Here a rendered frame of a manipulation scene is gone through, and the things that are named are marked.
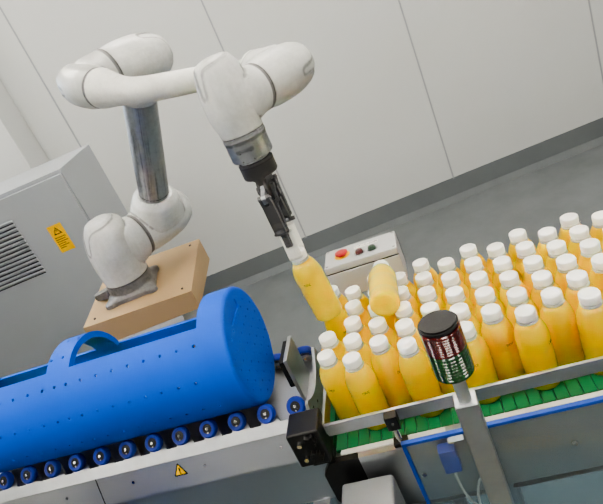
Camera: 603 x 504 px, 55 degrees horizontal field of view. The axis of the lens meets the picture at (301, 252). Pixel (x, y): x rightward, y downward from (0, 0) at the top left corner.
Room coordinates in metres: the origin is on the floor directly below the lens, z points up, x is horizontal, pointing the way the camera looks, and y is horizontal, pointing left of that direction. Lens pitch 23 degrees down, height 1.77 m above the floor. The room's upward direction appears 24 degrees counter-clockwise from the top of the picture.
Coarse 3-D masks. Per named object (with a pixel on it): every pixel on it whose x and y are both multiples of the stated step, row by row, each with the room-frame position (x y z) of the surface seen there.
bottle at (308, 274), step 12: (300, 264) 1.16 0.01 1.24; (312, 264) 1.16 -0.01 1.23; (300, 276) 1.16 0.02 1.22; (312, 276) 1.15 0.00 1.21; (324, 276) 1.17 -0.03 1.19; (300, 288) 1.17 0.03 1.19; (312, 288) 1.15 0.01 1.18; (324, 288) 1.15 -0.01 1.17; (312, 300) 1.15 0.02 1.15; (324, 300) 1.15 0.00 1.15; (336, 300) 1.16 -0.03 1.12; (324, 312) 1.15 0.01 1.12; (336, 312) 1.15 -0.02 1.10
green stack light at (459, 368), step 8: (464, 352) 0.71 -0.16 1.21; (432, 360) 0.72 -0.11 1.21; (440, 360) 0.71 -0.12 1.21; (448, 360) 0.70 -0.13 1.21; (456, 360) 0.70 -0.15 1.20; (464, 360) 0.71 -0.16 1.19; (472, 360) 0.72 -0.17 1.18; (432, 368) 0.73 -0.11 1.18; (440, 368) 0.71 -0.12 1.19; (448, 368) 0.71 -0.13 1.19; (456, 368) 0.70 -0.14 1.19; (464, 368) 0.70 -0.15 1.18; (472, 368) 0.71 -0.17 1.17; (440, 376) 0.72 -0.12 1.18; (448, 376) 0.71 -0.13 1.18; (456, 376) 0.70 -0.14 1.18; (464, 376) 0.70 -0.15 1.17
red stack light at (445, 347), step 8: (456, 328) 0.71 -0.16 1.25; (448, 336) 0.70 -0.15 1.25; (456, 336) 0.71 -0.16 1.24; (464, 336) 0.72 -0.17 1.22; (424, 344) 0.73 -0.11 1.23; (432, 344) 0.71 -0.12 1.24; (440, 344) 0.71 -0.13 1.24; (448, 344) 0.70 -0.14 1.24; (456, 344) 0.70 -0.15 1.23; (464, 344) 0.71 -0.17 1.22; (432, 352) 0.72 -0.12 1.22; (440, 352) 0.71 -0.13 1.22; (448, 352) 0.70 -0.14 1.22; (456, 352) 0.70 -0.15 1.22
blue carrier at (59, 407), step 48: (96, 336) 1.38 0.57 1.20; (144, 336) 1.41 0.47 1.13; (192, 336) 1.14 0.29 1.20; (240, 336) 1.17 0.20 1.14; (0, 384) 1.55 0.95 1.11; (48, 384) 1.23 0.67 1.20; (96, 384) 1.18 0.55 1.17; (144, 384) 1.13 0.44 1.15; (192, 384) 1.10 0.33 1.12; (240, 384) 1.07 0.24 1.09; (0, 432) 1.24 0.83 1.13; (48, 432) 1.20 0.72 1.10; (96, 432) 1.17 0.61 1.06; (144, 432) 1.17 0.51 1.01
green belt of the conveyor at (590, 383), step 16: (560, 384) 0.88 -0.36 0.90; (576, 384) 0.86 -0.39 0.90; (592, 384) 0.85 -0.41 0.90; (512, 400) 0.90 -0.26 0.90; (528, 400) 0.88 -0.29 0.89; (544, 400) 0.86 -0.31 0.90; (336, 416) 1.07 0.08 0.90; (416, 416) 0.97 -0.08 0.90; (448, 416) 0.93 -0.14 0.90; (352, 432) 1.00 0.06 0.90; (368, 432) 0.98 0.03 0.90; (384, 432) 0.96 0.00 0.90; (400, 432) 0.94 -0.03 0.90; (416, 432) 0.92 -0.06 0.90
